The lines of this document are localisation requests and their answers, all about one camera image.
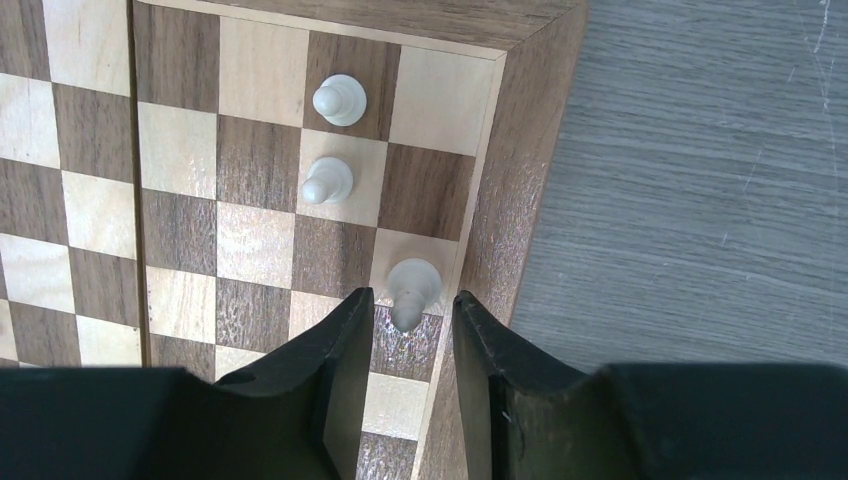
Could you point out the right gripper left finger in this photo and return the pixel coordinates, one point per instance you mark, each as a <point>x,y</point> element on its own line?
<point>295,413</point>

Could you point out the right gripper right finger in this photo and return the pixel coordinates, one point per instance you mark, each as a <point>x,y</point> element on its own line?
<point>527,415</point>

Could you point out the white chess pawn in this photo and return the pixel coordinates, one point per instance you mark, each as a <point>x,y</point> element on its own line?
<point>329,180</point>
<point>341,100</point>

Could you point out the wooden chess board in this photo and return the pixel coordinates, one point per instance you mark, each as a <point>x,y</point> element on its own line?
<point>152,161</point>

